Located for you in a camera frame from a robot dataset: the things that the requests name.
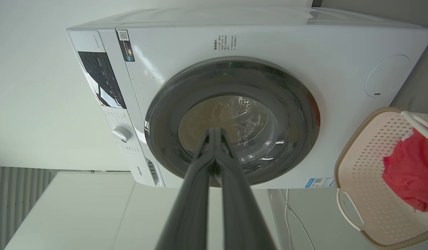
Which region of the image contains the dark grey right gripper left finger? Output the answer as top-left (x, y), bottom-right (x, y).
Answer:
top-left (155, 128), bottom-right (215, 250)

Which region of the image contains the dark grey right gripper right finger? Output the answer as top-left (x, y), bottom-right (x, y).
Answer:
top-left (215, 128), bottom-right (277, 250)

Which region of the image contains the round dark washing machine door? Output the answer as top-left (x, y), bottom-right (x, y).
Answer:
top-left (144, 57), bottom-right (321, 188)

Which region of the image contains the white front-load washing machine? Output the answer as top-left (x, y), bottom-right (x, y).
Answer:
top-left (66, 7), bottom-right (428, 190)

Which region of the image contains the blue energy label sticker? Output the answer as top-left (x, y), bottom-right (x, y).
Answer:
top-left (305, 177), bottom-right (336, 189)

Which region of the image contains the white round control knob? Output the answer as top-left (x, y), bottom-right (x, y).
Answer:
top-left (112, 126), bottom-right (132, 143)

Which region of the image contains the white low cabinet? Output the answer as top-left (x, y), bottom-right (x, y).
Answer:
top-left (4, 171), bottom-right (281, 250)

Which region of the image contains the beige perforated laundry basket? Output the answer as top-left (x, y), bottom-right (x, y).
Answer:
top-left (334, 106), bottom-right (428, 250)

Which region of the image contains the black glossy control display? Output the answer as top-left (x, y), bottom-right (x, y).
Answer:
top-left (77, 51), bottom-right (127, 109)

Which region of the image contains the printed black text label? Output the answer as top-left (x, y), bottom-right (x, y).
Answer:
top-left (214, 34), bottom-right (237, 51)

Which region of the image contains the black QR code sticker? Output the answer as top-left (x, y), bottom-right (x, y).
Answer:
top-left (116, 29), bottom-right (135, 63)

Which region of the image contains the red garment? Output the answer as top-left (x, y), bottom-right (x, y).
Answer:
top-left (381, 127), bottom-right (428, 213)

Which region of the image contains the round white filter cover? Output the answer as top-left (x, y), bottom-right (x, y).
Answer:
top-left (364, 53), bottom-right (412, 98)

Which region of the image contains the thin white power cable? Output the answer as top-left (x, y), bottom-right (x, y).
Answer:
top-left (278, 189), bottom-right (316, 250)

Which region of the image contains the white basket handle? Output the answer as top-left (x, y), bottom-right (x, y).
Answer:
top-left (336, 189), bottom-right (364, 232)
top-left (401, 110), bottom-right (428, 145)

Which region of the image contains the grey slatted wall panel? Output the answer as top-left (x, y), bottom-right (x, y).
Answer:
top-left (0, 166), bottom-right (58, 250)

